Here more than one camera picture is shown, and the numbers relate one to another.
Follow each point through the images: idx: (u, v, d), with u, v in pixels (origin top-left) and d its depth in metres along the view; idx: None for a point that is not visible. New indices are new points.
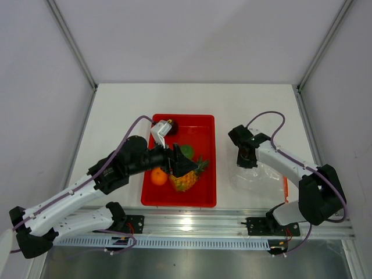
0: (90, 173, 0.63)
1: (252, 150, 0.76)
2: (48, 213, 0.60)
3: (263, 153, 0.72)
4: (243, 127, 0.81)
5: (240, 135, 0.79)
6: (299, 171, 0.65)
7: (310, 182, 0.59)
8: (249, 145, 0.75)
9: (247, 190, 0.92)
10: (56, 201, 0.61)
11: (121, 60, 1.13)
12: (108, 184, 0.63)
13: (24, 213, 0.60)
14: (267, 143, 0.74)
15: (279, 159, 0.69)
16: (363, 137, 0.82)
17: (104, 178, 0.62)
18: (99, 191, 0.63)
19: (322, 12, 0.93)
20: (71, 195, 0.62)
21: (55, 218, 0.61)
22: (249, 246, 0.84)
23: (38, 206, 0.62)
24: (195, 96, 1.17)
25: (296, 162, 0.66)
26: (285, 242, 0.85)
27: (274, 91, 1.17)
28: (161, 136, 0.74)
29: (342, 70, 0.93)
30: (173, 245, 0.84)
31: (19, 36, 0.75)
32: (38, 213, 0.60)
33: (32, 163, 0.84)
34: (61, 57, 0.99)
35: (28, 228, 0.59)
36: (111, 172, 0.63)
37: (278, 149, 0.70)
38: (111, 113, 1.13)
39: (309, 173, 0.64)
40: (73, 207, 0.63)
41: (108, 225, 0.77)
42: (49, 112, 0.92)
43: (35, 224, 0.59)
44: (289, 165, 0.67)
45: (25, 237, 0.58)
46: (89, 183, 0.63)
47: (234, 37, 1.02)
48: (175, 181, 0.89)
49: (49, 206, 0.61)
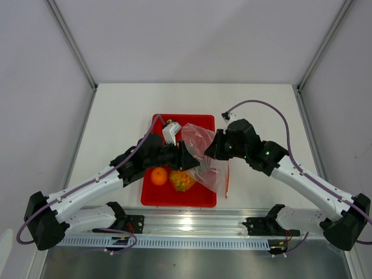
0: (113, 164, 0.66)
1: (265, 167, 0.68)
2: (74, 197, 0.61)
3: (287, 175, 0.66)
4: (251, 129, 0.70)
5: (249, 141, 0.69)
6: (336, 205, 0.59)
7: (349, 218, 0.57)
8: (265, 161, 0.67)
9: (246, 190, 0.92)
10: (82, 187, 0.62)
11: (121, 61, 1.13)
12: (129, 176, 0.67)
13: (47, 197, 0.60)
14: (286, 163, 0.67)
15: (311, 188, 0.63)
16: (363, 137, 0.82)
17: (126, 170, 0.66)
18: (121, 181, 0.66)
19: (322, 12, 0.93)
20: (96, 182, 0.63)
21: (80, 204, 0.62)
22: (249, 245, 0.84)
23: (61, 192, 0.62)
24: (195, 96, 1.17)
25: (331, 193, 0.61)
26: (284, 242, 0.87)
27: (274, 91, 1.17)
28: (173, 135, 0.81)
29: (343, 70, 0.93)
30: (173, 244, 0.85)
31: (18, 36, 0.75)
32: (64, 197, 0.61)
33: (32, 163, 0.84)
34: (61, 57, 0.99)
35: (54, 211, 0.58)
36: (132, 165, 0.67)
37: (304, 172, 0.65)
38: (111, 113, 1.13)
39: (348, 208, 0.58)
40: (96, 196, 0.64)
41: (110, 224, 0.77)
42: (48, 111, 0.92)
43: (61, 207, 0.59)
44: (322, 197, 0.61)
45: (51, 219, 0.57)
46: (113, 172, 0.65)
47: (234, 36, 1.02)
48: (175, 181, 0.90)
49: (75, 190, 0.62)
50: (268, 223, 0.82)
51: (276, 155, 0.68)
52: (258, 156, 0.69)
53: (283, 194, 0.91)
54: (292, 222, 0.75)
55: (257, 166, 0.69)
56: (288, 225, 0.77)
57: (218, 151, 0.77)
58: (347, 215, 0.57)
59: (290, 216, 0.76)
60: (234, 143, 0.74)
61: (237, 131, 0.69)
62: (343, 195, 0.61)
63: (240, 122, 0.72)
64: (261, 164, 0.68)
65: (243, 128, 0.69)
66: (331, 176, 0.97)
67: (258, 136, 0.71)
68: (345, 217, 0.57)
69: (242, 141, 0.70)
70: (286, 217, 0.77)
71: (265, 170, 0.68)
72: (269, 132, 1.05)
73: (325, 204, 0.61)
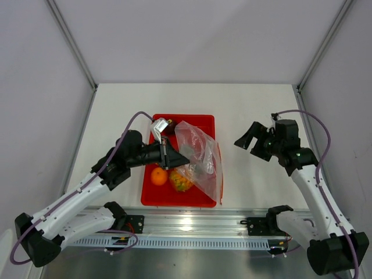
0: (95, 170, 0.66)
1: (290, 164, 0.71)
2: (58, 213, 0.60)
3: (302, 178, 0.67)
4: (295, 129, 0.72)
5: (288, 138, 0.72)
6: (330, 225, 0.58)
7: (335, 244, 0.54)
8: (292, 160, 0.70)
9: (246, 190, 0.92)
10: (64, 201, 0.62)
11: (121, 60, 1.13)
12: (113, 179, 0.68)
13: (32, 217, 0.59)
14: (311, 169, 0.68)
15: (318, 200, 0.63)
16: (364, 137, 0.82)
17: (109, 174, 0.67)
18: (105, 186, 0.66)
19: (322, 11, 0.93)
20: (79, 193, 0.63)
21: (65, 218, 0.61)
22: (250, 245, 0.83)
23: (45, 209, 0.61)
24: (194, 96, 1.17)
25: (332, 213, 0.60)
26: (285, 243, 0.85)
27: (274, 92, 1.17)
28: (157, 132, 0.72)
29: (343, 70, 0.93)
30: (173, 244, 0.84)
31: (18, 37, 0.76)
32: (47, 214, 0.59)
33: (32, 163, 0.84)
34: (61, 57, 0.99)
35: (40, 231, 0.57)
36: (114, 168, 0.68)
37: (320, 185, 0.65)
38: (111, 113, 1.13)
39: (340, 233, 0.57)
40: (81, 206, 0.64)
41: (110, 225, 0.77)
42: (48, 111, 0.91)
43: (47, 225, 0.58)
44: (322, 213, 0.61)
45: (39, 239, 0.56)
46: (95, 180, 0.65)
47: (234, 36, 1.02)
48: (175, 181, 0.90)
49: (58, 206, 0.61)
50: (268, 215, 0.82)
51: (306, 161, 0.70)
52: (289, 153, 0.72)
53: (283, 195, 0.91)
54: (289, 226, 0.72)
55: (283, 161, 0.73)
56: (283, 226, 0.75)
57: (257, 147, 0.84)
58: (336, 237, 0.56)
59: (289, 220, 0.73)
60: (272, 141, 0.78)
61: (280, 124, 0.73)
62: (343, 222, 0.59)
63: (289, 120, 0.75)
64: (286, 160, 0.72)
65: (287, 124, 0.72)
66: (331, 176, 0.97)
67: (299, 139, 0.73)
68: (332, 238, 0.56)
69: (282, 136, 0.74)
70: (286, 219, 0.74)
71: (289, 168, 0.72)
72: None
73: (321, 221, 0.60)
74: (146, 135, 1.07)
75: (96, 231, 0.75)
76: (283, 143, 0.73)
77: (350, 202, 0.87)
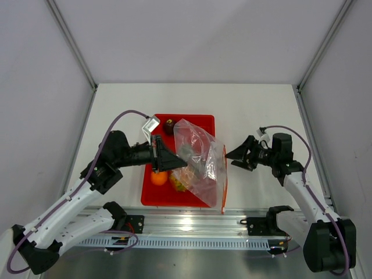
0: (83, 176, 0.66)
1: (282, 175, 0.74)
2: (50, 223, 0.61)
3: (292, 182, 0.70)
4: (289, 143, 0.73)
5: (282, 151, 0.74)
6: (317, 214, 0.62)
7: (323, 229, 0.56)
8: (282, 170, 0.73)
9: (245, 191, 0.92)
10: (55, 210, 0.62)
11: (121, 60, 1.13)
12: (104, 182, 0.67)
13: (24, 229, 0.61)
14: (298, 174, 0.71)
15: (304, 195, 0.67)
16: (364, 137, 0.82)
17: (99, 178, 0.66)
18: (95, 191, 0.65)
19: (322, 11, 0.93)
20: (69, 201, 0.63)
21: (57, 227, 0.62)
22: (250, 246, 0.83)
23: (36, 220, 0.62)
24: (194, 96, 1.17)
25: (318, 204, 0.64)
26: (285, 242, 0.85)
27: (274, 92, 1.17)
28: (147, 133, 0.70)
29: (343, 70, 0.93)
30: (173, 244, 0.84)
31: (18, 37, 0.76)
32: (39, 225, 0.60)
33: (32, 163, 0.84)
34: (61, 57, 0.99)
35: (32, 243, 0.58)
36: (103, 172, 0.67)
37: (307, 183, 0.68)
38: (111, 113, 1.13)
39: (326, 220, 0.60)
40: (72, 214, 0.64)
41: (110, 226, 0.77)
42: (48, 112, 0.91)
43: (39, 236, 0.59)
44: (310, 205, 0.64)
45: (32, 250, 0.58)
46: (84, 186, 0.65)
47: (234, 36, 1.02)
48: (175, 181, 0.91)
49: (49, 216, 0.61)
50: (268, 214, 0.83)
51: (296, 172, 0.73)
52: (280, 165, 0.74)
53: (282, 194, 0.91)
54: (288, 224, 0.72)
55: (275, 172, 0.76)
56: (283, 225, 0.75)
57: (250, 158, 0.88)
58: (322, 222, 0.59)
59: (288, 220, 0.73)
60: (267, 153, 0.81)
61: (275, 138, 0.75)
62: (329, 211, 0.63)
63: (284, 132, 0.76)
64: (278, 171, 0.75)
65: (282, 139, 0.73)
66: (330, 176, 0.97)
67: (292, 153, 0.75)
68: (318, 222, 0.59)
69: (276, 149, 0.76)
70: (285, 218, 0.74)
71: (280, 178, 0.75)
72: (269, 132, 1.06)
73: (310, 211, 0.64)
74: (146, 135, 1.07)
75: (97, 232, 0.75)
76: (277, 156, 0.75)
77: (350, 201, 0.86)
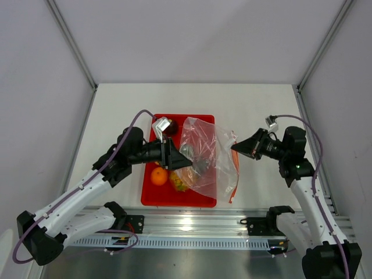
0: (96, 167, 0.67)
1: (290, 175, 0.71)
2: (61, 211, 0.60)
3: (299, 189, 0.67)
4: (303, 144, 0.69)
5: (292, 150, 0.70)
6: (324, 233, 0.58)
7: (328, 253, 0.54)
8: (292, 171, 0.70)
9: (245, 191, 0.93)
10: (67, 199, 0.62)
11: (121, 61, 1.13)
12: (115, 175, 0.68)
13: (34, 215, 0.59)
14: (307, 179, 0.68)
15: (312, 208, 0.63)
16: (363, 137, 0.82)
17: (110, 170, 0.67)
18: (107, 182, 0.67)
19: (321, 12, 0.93)
20: (81, 190, 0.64)
21: (68, 216, 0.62)
22: (250, 246, 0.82)
23: (47, 207, 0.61)
24: (194, 96, 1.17)
25: (326, 222, 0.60)
26: (285, 243, 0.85)
27: (274, 91, 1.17)
28: (158, 131, 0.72)
29: (343, 70, 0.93)
30: (174, 244, 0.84)
31: (18, 38, 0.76)
32: (50, 211, 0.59)
33: (33, 163, 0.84)
34: (61, 57, 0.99)
35: (43, 228, 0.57)
36: (115, 165, 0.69)
37: (317, 196, 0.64)
38: (111, 113, 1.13)
39: (332, 242, 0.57)
40: (82, 205, 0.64)
41: (110, 225, 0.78)
42: (48, 111, 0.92)
43: (50, 222, 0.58)
44: (316, 221, 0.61)
45: (42, 236, 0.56)
46: (97, 176, 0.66)
47: (234, 37, 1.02)
48: (175, 181, 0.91)
49: (60, 204, 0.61)
50: (268, 214, 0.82)
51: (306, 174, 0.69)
52: (289, 165, 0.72)
53: (284, 195, 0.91)
54: (289, 229, 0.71)
55: (283, 171, 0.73)
56: (282, 226, 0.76)
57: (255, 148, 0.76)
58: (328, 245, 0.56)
59: (289, 224, 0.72)
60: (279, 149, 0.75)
61: (289, 135, 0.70)
62: (337, 231, 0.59)
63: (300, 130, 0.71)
64: (286, 171, 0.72)
65: (295, 137, 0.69)
66: (331, 176, 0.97)
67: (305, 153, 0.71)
68: (324, 245, 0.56)
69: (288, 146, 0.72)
70: (285, 222, 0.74)
71: (288, 179, 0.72)
72: (277, 120, 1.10)
73: (315, 229, 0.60)
74: (146, 133, 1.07)
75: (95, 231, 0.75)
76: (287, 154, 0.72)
77: (350, 201, 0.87)
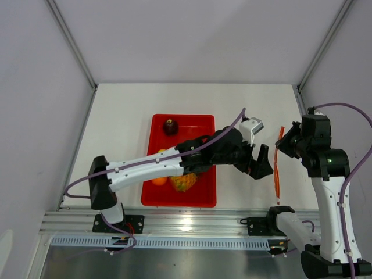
0: (178, 149, 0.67)
1: (318, 167, 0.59)
2: (130, 172, 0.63)
3: (324, 190, 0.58)
4: (325, 125, 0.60)
5: (315, 135, 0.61)
6: (337, 250, 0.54)
7: (336, 268, 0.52)
8: (319, 161, 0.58)
9: (244, 192, 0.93)
10: (142, 163, 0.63)
11: (121, 61, 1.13)
12: (190, 165, 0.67)
13: (107, 164, 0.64)
14: (339, 179, 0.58)
15: (333, 218, 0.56)
16: (364, 137, 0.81)
17: (190, 158, 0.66)
18: (182, 168, 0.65)
19: (322, 12, 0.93)
20: (156, 163, 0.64)
21: (134, 179, 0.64)
22: (249, 245, 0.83)
23: (121, 162, 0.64)
24: (195, 96, 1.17)
25: (344, 238, 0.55)
26: (285, 242, 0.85)
27: (274, 91, 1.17)
28: (251, 135, 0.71)
29: (343, 70, 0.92)
30: (173, 245, 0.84)
31: (18, 37, 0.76)
32: (121, 168, 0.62)
33: (32, 162, 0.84)
34: (61, 57, 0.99)
35: (108, 179, 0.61)
36: (197, 156, 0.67)
37: (342, 206, 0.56)
38: (111, 113, 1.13)
39: (344, 261, 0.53)
40: (149, 176, 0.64)
41: (116, 221, 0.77)
42: (48, 111, 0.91)
43: (116, 178, 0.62)
44: (332, 236, 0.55)
45: (106, 186, 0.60)
46: (174, 158, 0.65)
47: (234, 37, 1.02)
48: (175, 181, 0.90)
49: (133, 165, 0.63)
50: (268, 214, 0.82)
51: (337, 167, 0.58)
52: (315, 153, 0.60)
53: (286, 195, 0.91)
54: (289, 229, 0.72)
55: (309, 164, 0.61)
56: (282, 225, 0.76)
57: (283, 142, 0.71)
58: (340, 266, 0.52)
59: (289, 224, 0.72)
60: (301, 138, 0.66)
61: (308, 118, 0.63)
62: (353, 250, 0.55)
63: (322, 115, 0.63)
64: (313, 161, 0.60)
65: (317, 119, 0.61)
66: None
67: (330, 138, 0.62)
68: (336, 265, 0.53)
69: (309, 132, 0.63)
70: (286, 221, 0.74)
71: (314, 171, 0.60)
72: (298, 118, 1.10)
73: (329, 242, 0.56)
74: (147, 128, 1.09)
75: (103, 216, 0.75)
76: (310, 140, 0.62)
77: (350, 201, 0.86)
